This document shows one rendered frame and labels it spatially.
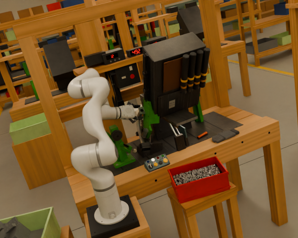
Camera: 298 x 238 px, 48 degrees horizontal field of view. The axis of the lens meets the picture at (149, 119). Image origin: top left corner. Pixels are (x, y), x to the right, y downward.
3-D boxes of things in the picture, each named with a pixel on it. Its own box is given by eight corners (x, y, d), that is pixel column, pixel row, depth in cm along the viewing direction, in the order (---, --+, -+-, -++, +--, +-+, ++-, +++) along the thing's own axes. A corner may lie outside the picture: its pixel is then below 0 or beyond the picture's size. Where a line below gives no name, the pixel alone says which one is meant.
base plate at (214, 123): (244, 127, 248) (243, 124, 247) (102, 183, 218) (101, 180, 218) (213, 113, 286) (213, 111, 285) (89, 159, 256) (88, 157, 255)
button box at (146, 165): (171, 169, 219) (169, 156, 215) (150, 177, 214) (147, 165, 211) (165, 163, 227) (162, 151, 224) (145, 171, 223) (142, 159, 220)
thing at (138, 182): (281, 139, 245) (279, 120, 240) (83, 224, 205) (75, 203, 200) (267, 133, 258) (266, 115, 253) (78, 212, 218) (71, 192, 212)
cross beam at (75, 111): (209, 73, 290) (207, 63, 287) (61, 123, 255) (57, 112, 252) (206, 72, 294) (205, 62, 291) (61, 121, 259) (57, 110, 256)
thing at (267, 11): (274, 20, 1187) (272, -2, 1161) (290, 20, 1114) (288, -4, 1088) (245, 29, 1157) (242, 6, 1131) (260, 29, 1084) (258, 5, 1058)
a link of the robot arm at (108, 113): (111, 111, 236) (114, 121, 230) (93, 112, 231) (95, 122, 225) (114, 103, 230) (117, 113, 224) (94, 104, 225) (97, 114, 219)
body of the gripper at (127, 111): (120, 116, 225) (135, 115, 229) (117, 103, 230) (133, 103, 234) (117, 122, 231) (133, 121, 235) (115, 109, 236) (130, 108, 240)
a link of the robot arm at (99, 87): (90, 171, 172) (121, 165, 172) (83, 165, 161) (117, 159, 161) (83, 86, 192) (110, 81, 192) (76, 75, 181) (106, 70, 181)
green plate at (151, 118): (160, 130, 234) (160, 101, 228) (149, 131, 231) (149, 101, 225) (153, 125, 244) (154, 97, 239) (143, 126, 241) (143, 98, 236)
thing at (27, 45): (230, 105, 295) (212, -12, 261) (63, 166, 255) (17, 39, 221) (224, 102, 303) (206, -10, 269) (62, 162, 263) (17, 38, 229)
